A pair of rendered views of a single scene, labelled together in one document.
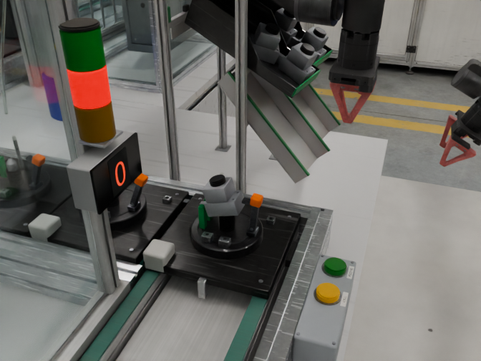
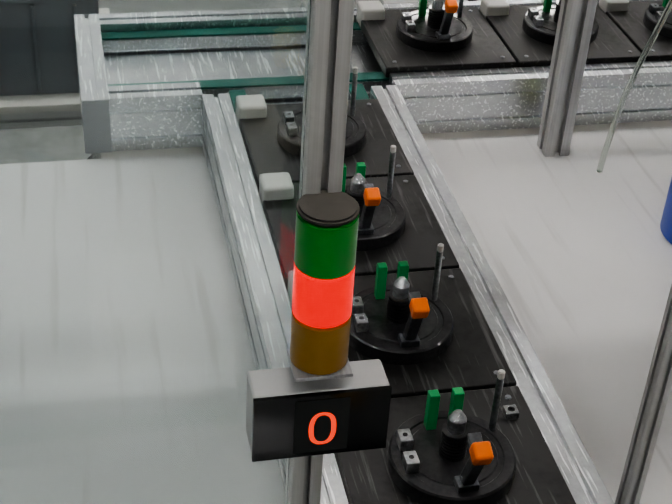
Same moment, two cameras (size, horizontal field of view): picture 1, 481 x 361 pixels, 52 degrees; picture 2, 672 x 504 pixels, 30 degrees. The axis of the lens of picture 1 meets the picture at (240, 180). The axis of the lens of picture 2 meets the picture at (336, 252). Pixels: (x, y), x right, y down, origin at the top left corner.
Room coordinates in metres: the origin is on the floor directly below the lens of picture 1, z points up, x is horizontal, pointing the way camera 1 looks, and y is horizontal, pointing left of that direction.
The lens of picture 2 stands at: (0.17, -0.50, 1.95)
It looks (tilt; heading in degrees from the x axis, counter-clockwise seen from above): 35 degrees down; 57
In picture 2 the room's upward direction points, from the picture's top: 4 degrees clockwise
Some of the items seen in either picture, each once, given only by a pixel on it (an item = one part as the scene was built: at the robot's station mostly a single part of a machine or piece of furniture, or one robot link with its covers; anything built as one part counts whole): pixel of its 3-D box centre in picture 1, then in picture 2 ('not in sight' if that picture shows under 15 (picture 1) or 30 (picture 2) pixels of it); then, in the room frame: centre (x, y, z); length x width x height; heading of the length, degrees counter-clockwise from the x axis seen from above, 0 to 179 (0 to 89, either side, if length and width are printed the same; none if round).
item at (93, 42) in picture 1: (83, 46); (326, 237); (0.62, 0.20, 1.38); 0.05 x 0.05 x 0.05
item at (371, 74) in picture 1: (357, 51); not in sight; (0.74, -0.18, 1.34); 0.10 x 0.07 x 0.07; 161
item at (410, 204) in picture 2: not in sight; (356, 197); (1.01, 0.73, 1.01); 0.24 x 0.24 x 0.13; 71
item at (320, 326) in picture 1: (326, 307); not in sight; (0.61, -0.15, 0.93); 0.21 x 0.07 x 0.06; 161
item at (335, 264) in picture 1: (334, 268); not in sight; (0.68, -0.17, 0.96); 0.04 x 0.04 x 0.02
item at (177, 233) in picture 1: (227, 239); not in sight; (0.76, 0.03, 0.96); 0.24 x 0.24 x 0.02; 71
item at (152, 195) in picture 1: (110, 193); (454, 437); (0.85, 0.27, 1.01); 0.24 x 0.24 x 0.13; 71
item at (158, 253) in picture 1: (159, 256); not in sight; (0.70, 0.15, 0.97); 0.05 x 0.05 x 0.04; 71
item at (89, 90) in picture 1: (89, 84); (323, 287); (0.62, 0.20, 1.33); 0.05 x 0.05 x 0.05
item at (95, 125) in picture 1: (95, 119); (320, 334); (0.62, 0.20, 1.28); 0.05 x 0.05 x 0.05
